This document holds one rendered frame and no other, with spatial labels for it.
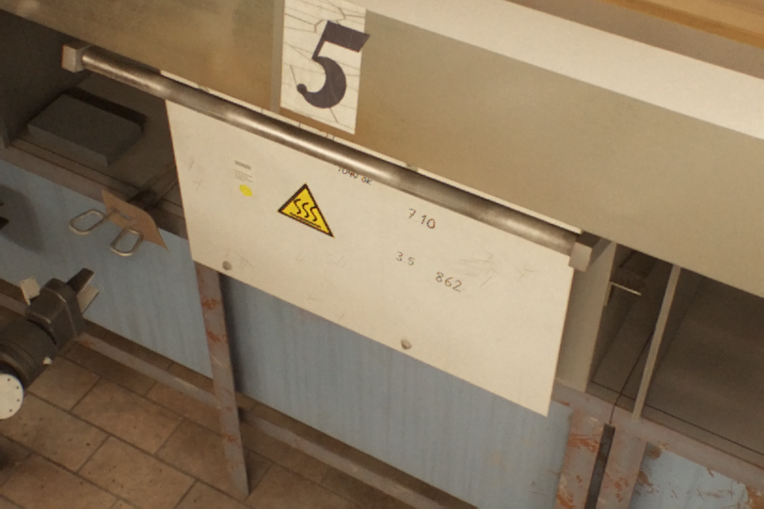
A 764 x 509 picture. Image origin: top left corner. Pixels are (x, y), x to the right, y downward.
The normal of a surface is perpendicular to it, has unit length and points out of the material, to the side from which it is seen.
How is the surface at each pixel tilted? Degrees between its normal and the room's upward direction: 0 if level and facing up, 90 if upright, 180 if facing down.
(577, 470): 90
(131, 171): 0
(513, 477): 90
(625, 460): 90
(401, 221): 90
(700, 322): 0
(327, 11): 80
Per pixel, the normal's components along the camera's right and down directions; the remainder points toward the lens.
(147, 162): 0.00, -0.70
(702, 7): -0.27, -0.24
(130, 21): -0.48, 0.49
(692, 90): -0.40, 0.11
